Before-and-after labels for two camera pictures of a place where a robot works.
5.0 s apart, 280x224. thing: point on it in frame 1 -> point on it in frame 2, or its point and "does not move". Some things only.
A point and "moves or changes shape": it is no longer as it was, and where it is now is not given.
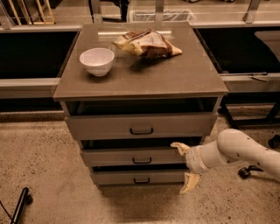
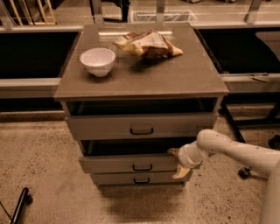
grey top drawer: x=141 y=126 does not move
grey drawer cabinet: x=131 y=90 does not move
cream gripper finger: x=190 y=182 -> x=181 y=171
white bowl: x=97 y=61 does not move
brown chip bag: x=146 y=42 does not move
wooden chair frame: x=51 y=17 does not move
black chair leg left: x=24 y=199 does not move
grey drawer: x=156 y=156 moves or changes shape
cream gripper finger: x=182 y=148 -> x=175 y=151
